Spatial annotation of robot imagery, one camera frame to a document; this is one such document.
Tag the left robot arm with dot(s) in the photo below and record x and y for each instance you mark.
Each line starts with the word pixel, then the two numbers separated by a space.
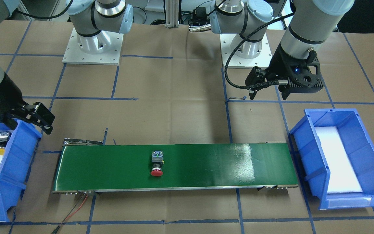
pixel 312 23

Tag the yellow push button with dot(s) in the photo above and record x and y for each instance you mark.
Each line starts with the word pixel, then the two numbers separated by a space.
pixel 4 138

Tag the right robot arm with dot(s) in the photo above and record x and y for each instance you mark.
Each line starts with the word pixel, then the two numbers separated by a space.
pixel 91 19

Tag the blue bin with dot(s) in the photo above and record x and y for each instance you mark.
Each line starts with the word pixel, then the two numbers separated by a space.
pixel 359 148
pixel 13 174

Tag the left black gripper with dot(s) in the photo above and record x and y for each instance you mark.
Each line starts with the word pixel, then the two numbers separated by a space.
pixel 280 63

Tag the red push button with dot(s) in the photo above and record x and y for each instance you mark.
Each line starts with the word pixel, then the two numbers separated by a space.
pixel 157 163

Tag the green conveyor belt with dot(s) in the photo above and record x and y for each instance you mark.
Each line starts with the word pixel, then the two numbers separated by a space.
pixel 117 168

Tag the aluminium frame post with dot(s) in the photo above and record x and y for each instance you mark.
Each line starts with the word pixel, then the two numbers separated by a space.
pixel 172 10

